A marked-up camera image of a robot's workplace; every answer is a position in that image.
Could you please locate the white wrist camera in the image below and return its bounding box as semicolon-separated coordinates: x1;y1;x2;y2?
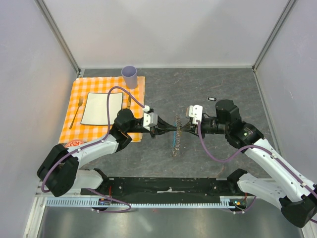
143;112;158;131
186;105;203;125

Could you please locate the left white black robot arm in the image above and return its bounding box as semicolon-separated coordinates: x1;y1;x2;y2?
37;109;177;197

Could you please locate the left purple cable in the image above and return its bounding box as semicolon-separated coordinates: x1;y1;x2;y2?
40;86;151;214

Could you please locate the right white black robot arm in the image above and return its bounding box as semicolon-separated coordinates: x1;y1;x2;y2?
181;99;317;228

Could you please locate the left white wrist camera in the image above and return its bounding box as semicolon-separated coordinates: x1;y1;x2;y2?
143;112;158;131

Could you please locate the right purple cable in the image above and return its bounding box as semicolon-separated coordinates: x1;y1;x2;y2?
196;119;317;224

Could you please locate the gold fork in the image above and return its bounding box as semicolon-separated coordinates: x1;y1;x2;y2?
69;96;84;129

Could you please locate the purple cable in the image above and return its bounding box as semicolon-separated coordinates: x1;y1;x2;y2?
40;86;151;214
196;119;317;224

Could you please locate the white square plate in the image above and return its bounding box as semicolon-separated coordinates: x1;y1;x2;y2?
81;93;123;126

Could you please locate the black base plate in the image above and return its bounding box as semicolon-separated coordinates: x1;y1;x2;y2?
95;177;245;203

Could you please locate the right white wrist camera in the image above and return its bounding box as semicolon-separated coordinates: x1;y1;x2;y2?
186;105;203;125

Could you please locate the grey slotted cable duct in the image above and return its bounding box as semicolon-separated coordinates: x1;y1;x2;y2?
46;196;237;209

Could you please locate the purple plastic cup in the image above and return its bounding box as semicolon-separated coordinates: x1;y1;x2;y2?
121;65;138;89

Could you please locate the gold knife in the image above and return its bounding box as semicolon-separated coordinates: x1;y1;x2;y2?
127;94;132;109

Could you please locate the red patterned bowl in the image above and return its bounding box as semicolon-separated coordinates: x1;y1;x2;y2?
65;139;84;148

